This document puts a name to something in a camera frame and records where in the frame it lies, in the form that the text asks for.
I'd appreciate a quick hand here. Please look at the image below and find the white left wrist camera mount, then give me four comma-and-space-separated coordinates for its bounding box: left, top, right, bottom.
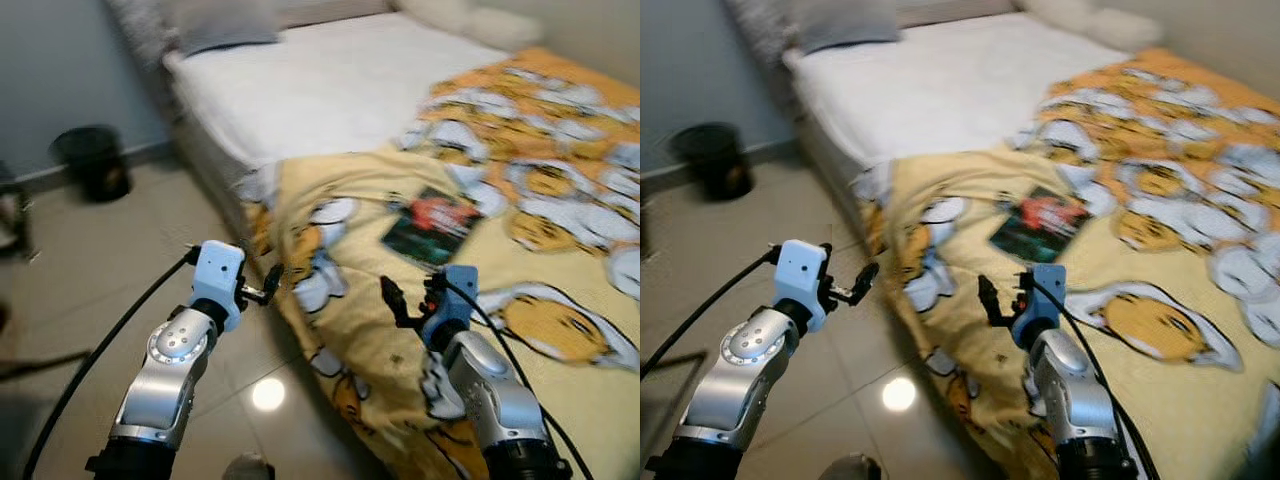
772, 240, 833, 334
187, 240, 248, 334

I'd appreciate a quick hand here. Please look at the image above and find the yellow cartoon print blanket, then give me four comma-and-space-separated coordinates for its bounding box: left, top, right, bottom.
235, 47, 641, 480
853, 47, 1280, 480

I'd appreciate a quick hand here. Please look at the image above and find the white quilted mattress pad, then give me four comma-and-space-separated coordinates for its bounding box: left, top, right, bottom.
783, 12, 1133, 173
163, 12, 513, 171

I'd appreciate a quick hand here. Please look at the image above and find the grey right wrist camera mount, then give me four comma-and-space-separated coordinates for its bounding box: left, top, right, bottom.
420, 264, 481, 351
1010, 263, 1069, 348

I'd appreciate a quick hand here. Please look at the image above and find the black trash bin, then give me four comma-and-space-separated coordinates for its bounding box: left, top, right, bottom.
50, 124, 132, 205
667, 121, 757, 202

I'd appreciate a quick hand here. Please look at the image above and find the dark cover book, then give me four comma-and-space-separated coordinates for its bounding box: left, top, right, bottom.
988, 184, 1097, 266
380, 185, 488, 269

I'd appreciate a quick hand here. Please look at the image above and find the beige knotted long pillow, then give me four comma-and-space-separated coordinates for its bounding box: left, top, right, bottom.
1018, 0, 1169, 53
393, 0, 546, 53

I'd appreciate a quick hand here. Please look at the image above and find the white bed mattress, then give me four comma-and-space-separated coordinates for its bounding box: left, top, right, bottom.
165, 60, 266, 216
785, 55, 886, 216

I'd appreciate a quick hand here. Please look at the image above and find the grey plush pillow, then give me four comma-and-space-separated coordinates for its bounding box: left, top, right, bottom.
165, 0, 283, 58
790, 0, 904, 56

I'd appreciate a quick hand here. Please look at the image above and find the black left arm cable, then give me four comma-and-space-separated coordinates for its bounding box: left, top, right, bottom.
22, 248, 196, 480
640, 246, 781, 381

